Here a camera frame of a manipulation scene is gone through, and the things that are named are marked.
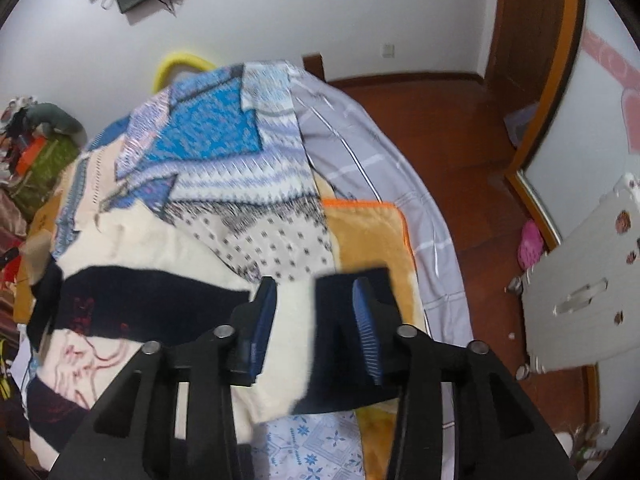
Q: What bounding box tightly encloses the black and white knit sweater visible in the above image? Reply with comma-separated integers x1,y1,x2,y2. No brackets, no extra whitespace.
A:
26,204,399,467

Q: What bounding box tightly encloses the orange plush blanket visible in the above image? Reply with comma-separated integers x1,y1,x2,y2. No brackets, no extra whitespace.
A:
322,198,426,479

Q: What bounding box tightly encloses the pink slipper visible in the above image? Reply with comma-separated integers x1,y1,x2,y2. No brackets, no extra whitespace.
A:
516,220,544,271

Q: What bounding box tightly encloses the blue patchwork bed sheet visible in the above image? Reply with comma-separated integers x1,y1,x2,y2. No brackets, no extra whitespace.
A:
46,63,364,479

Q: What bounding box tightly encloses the grey striped bed sheet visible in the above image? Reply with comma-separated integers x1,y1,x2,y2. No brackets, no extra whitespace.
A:
292,70,474,347

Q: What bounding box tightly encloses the green patterned storage bag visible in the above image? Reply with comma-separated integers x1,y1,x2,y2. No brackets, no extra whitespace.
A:
6,133,79,222

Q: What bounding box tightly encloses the yellow curved tube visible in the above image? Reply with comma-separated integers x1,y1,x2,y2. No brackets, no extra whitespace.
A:
152,51,216,94

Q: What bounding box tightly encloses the orange box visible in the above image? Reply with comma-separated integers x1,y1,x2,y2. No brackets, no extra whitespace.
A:
15,136,47,176

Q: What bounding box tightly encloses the grey stuffed toy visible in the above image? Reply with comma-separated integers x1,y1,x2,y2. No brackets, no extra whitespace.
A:
25,103,87,148

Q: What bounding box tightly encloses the wooden bed post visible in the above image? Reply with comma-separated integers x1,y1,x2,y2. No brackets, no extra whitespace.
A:
302,53,326,81

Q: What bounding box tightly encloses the wooden wardrobe door frame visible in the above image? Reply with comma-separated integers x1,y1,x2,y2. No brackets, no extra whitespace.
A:
485,0,586,249

